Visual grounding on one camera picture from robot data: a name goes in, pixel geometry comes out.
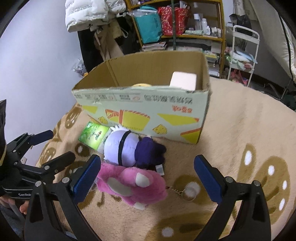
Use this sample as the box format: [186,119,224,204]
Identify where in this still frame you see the white rolling cart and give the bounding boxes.
[225,25,260,87]

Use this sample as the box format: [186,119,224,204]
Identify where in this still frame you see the beige tissue pack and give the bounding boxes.
[169,71,197,91]

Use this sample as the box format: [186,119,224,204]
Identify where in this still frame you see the pale floral curtain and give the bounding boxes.
[229,0,249,16]

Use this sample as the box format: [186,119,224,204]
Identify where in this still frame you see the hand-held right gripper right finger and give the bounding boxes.
[194,155,271,241]

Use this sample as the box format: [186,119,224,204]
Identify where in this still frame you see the plastic bag of toys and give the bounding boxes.
[72,58,89,77]

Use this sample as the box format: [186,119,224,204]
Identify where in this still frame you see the wooden shelf unit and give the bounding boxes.
[125,0,226,78]

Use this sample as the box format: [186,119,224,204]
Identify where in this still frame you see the green pole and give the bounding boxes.
[171,0,177,51]

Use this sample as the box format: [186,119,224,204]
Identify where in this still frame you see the black hanging garment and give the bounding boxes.
[77,29,103,72]

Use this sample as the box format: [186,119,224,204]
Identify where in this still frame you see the printed cardboard box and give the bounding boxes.
[71,51,212,145]

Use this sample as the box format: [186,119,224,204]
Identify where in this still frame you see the beige patterned blanket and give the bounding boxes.
[35,77,296,241]

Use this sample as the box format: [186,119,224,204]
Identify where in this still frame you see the stack of books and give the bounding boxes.
[142,41,167,52]

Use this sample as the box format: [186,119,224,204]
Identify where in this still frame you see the person's left hand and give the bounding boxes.
[0,195,30,215]

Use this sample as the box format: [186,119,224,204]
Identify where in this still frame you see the black metal frame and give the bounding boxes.
[259,76,296,109]

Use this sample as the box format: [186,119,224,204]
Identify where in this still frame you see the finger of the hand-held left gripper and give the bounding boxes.
[41,152,76,177]
[7,130,54,153]

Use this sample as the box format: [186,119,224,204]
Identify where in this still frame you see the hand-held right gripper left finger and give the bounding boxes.
[24,154,102,241]

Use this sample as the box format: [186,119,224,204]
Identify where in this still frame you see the group of cosmetic bottles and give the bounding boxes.
[193,13,222,36]

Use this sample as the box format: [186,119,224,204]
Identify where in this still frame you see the white-haired plush doll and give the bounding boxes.
[103,125,167,174]

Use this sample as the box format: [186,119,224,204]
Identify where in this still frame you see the beige hanging garment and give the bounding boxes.
[94,19,129,63]

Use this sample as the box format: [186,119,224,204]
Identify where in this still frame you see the pink plush bear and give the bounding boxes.
[96,162,200,210]

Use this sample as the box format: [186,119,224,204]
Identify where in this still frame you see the red patterned bag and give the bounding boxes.
[158,6,190,36]

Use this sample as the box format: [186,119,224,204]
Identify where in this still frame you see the white puffer jacket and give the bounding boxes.
[65,0,126,33]

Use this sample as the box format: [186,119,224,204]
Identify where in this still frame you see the green tissue packet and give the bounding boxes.
[78,122,111,151]

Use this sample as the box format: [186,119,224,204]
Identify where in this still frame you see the teal shopping bag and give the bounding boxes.
[132,6,163,44]

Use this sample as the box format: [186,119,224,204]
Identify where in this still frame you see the pile of papers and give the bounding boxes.
[202,49,220,77]

